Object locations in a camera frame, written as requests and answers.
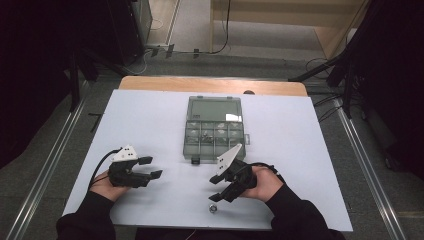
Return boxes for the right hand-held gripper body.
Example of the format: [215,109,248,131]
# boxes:
[215,143,258,204]

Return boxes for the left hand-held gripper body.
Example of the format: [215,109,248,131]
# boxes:
[108,144,153,189]

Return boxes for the grey transparent compartment box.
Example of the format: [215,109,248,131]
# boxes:
[182,95,251,165]

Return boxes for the person's left hand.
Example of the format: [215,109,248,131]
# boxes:
[89,169,131,203]

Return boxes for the person's right hand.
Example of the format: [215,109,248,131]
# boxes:
[239,165,284,203]

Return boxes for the black curtain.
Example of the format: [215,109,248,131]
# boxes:
[346,0,424,181]
[0,0,114,168]

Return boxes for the black computer tower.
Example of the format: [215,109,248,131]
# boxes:
[106,0,154,66]

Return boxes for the black metal stand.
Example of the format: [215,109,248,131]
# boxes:
[288,0,381,119]

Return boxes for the light wooden furniture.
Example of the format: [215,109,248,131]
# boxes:
[209,0,371,61]

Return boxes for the left hand-held gripper black cable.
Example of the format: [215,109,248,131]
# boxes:
[88,147,123,189]

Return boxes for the hand-held gripper black cable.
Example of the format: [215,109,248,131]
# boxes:
[249,162,286,184]
[88,147,123,189]

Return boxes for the right hand-held gripper black cable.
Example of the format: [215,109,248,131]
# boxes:
[249,162,286,184]

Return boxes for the metal floor rail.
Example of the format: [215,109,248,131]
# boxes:
[6,96,88,240]
[333,98,408,240]

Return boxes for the white floor cable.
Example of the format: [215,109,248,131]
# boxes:
[126,19,158,76]

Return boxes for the black floor cables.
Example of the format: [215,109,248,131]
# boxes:
[313,93,344,123]

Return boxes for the hanging black cable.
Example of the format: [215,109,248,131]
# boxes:
[213,0,232,55]

